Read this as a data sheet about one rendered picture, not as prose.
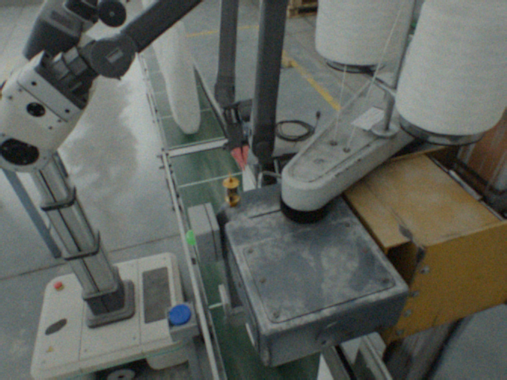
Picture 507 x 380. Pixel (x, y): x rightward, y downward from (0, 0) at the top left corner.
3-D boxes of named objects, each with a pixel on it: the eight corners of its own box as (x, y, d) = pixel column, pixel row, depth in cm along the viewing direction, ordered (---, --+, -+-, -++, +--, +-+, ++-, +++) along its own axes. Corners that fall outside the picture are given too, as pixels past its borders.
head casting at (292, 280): (222, 283, 91) (208, 188, 71) (318, 256, 96) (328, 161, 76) (262, 418, 69) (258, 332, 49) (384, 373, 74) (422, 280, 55)
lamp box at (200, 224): (193, 238, 78) (186, 206, 72) (214, 233, 79) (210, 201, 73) (201, 267, 73) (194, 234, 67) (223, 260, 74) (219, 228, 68)
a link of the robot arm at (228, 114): (222, 112, 130) (218, 108, 124) (241, 106, 129) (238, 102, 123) (228, 132, 130) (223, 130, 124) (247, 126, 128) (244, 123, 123)
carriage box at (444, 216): (333, 259, 100) (348, 163, 80) (444, 228, 107) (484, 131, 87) (385, 347, 82) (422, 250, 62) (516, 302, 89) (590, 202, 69)
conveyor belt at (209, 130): (141, 47, 420) (139, 39, 414) (176, 43, 428) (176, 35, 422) (171, 162, 258) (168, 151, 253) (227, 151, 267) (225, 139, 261)
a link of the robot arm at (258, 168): (250, 156, 102) (253, 160, 96) (276, 151, 102) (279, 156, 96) (255, 181, 103) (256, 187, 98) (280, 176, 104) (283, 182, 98)
